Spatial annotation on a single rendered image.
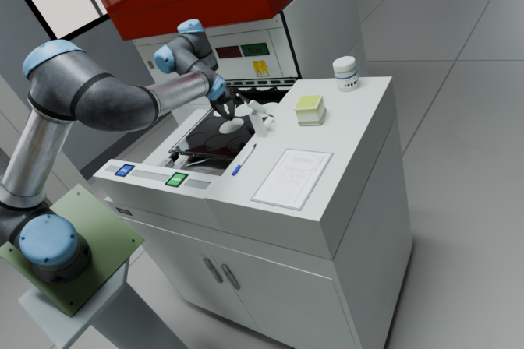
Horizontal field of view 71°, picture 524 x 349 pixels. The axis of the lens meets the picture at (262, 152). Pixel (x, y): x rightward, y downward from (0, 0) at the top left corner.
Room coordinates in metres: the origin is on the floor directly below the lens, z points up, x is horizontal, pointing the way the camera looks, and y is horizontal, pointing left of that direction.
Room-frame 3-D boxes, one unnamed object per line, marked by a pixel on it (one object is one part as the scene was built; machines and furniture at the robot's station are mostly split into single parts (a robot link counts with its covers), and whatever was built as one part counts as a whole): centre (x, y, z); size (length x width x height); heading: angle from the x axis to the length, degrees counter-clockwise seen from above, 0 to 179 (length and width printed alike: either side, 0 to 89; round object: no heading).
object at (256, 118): (0.99, -0.03, 1.03); 0.06 x 0.04 x 0.13; 137
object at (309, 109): (0.96, -0.19, 1.00); 0.07 x 0.07 x 0.07; 54
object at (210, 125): (1.24, 0.07, 0.90); 0.34 x 0.34 x 0.01; 47
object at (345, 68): (1.06, -0.35, 1.01); 0.07 x 0.07 x 0.10
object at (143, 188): (1.02, 0.37, 0.89); 0.55 x 0.09 x 0.14; 47
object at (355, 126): (0.91, -0.14, 0.89); 0.62 x 0.35 x 0.14; 137
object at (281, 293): (1.11, 0.09, 0.41); 0.96 x 0.64 x 0.82; 47
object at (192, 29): (1.19, 0.06, 1.26); 0.09 x 0.08 x 0.11; 132
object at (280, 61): (1.54, 0.06, 1.02); 0.81 x 0.03 x 0.40; 47
